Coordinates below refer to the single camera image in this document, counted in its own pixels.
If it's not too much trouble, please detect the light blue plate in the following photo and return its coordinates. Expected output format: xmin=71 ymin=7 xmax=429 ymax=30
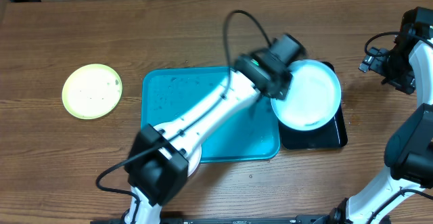
xmin=271 ymin=60 xmax=342 ymax=131

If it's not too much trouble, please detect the white plate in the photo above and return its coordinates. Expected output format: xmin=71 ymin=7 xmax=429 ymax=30
xmin=185 ymin=145 xmax=202 ymax=177

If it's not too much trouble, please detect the yellow-green plate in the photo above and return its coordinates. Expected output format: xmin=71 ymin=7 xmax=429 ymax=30
xmin=62 ymin=64 xmax=123 ymax=120

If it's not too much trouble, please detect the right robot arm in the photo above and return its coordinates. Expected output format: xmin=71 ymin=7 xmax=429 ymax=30
xmin=316 ymin=7 xmax=432 ymax=223

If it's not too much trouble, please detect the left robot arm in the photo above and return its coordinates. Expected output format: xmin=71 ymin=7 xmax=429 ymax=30
xmin=124 ymin=35 xmax=306 ymax=223

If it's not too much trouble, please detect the teal plastic tray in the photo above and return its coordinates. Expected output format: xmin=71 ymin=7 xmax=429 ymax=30
xmin=141 ymin=67 xmax=280 ymax=163

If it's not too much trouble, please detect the black plastic tray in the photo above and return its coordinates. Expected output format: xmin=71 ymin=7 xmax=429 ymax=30
xmin=278 ymin=62 xmax=348 ymax=150

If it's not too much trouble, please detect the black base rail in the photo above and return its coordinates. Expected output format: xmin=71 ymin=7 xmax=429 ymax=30
xmin=90 ymin=213 xmax=339 ymax=224

